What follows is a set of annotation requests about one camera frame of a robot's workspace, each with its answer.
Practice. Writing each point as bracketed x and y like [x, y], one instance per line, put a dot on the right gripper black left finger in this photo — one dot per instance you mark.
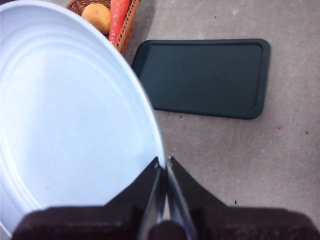
[100, 222]

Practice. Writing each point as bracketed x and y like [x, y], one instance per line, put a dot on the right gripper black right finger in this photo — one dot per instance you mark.
[237, 222]

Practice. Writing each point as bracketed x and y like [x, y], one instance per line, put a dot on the light blue round plate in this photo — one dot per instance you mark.
[62, 112]

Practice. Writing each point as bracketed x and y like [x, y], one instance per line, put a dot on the black rectangular tray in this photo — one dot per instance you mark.
[205, 77]

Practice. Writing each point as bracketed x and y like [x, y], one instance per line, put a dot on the brown wicker basket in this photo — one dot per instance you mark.
[128, 32]

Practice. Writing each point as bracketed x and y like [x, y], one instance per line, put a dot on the yellow-brown potato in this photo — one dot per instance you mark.
[98, 17]

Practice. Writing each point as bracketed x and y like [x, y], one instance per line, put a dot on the orange-red carrot with leaves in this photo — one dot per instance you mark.
[118, 17]

